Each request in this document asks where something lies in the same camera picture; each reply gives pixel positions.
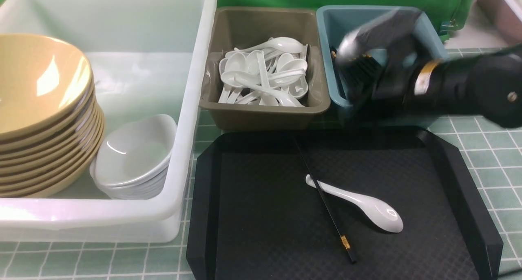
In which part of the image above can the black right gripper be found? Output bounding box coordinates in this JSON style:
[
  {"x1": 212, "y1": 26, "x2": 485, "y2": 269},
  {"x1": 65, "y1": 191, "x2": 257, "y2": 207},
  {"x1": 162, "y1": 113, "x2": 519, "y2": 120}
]
[{"x1": 338, "y1": 47, "x2": 449, "y2": 125}]

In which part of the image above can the black chopstick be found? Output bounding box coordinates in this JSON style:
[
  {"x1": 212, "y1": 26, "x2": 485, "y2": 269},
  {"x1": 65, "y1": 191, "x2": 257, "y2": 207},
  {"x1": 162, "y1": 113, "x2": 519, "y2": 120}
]
[{"x1": 292, "y1": 135, "x2": 358, "y2": 264}]

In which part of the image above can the white ceramic soup spoon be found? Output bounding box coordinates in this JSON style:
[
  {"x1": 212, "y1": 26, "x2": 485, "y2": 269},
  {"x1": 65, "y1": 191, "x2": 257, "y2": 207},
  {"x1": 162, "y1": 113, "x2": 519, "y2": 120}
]
[{"x1": 317, "y1": 181, "x2": 403, "y2": 233}]

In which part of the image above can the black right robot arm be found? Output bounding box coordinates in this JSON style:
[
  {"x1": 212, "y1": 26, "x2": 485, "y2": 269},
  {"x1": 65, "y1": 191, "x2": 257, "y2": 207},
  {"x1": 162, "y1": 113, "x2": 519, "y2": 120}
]
[{"x1": 334, "y1": 43, "x2": 521, "y2": 128}]

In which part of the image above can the bundle of black chopsticks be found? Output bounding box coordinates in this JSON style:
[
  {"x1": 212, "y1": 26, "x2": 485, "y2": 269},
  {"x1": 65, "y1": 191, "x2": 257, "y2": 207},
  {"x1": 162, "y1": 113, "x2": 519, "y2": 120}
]
[{"x1": 330, "y1": 47, "x2": 382, "y2": 102}]

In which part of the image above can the blue chopstick bin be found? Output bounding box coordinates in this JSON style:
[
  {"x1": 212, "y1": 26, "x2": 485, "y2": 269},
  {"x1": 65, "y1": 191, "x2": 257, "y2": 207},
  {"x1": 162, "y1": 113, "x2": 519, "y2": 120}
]
[{"x1": 316, "y1": 5, "x2": 449, "y2": 128}]

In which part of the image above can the pink plastic bin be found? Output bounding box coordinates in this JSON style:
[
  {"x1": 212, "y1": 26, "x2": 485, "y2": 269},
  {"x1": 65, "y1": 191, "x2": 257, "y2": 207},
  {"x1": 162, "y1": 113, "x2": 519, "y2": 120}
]
[{"x1": 476, "y1": 0, "x2": 522, "y2": 44}]

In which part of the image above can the pile of white spoons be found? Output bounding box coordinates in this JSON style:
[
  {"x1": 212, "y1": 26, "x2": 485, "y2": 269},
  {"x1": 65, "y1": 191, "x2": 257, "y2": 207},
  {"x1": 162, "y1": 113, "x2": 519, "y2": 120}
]
[{"x1": 218, "y1": 37, "x2": 308, "y2": 107}]

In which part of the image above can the olive brown spoon bin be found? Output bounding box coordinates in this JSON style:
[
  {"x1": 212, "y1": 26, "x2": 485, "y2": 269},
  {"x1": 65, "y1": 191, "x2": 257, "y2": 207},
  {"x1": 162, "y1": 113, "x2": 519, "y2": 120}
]
[{"x1": 199, "y1": 7, "x2": 330, "y2": 131}]

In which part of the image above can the black plastic serving tray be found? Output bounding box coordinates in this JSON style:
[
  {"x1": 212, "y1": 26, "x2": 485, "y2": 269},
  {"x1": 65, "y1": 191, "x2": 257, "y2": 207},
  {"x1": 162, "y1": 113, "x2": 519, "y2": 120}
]
[{"x1": 186, "y1": 126, "x2": 504, "y2": 280}]

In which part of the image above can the large white plastic bin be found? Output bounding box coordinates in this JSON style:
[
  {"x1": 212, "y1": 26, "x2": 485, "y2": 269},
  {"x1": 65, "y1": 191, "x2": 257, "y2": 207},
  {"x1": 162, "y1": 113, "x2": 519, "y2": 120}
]
[{"x1": 1, "y1": 0, "x2": 217, "y2": 243}]

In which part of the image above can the stack of white dishes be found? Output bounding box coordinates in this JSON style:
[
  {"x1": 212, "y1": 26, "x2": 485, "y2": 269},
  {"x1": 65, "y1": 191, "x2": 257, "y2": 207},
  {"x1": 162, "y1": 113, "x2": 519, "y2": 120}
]
[{"x1": 89, "y1": 114, "x2": 177, "y2": 200}]

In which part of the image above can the stack of yellow bowls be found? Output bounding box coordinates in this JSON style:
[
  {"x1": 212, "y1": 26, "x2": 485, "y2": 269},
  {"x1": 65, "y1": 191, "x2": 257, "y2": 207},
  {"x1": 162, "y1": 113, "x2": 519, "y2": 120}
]
[{"x1": 0, "y1": 33, "x2": 106, "y2": 198}]

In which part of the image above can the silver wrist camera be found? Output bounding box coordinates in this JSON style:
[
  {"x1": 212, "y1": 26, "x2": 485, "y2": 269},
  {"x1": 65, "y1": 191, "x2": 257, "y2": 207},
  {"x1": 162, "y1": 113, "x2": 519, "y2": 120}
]
[{"x1": 336, "y1": 8, "x2": 422, "y2": 64}]

